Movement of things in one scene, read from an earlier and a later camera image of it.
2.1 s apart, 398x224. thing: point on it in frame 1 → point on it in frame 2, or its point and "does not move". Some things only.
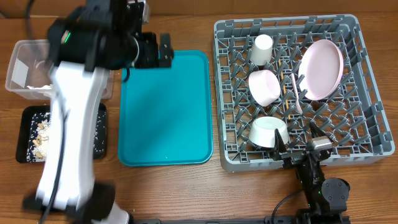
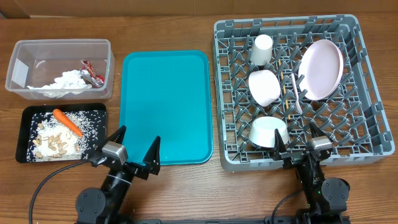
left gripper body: [147, 56] → [137, 170]
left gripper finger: [166, 53] → [117, 137]
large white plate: [320, 70] does not move
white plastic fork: [296, 94] does not move
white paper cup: [262, 50] does not move
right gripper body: [291, 158] does not move
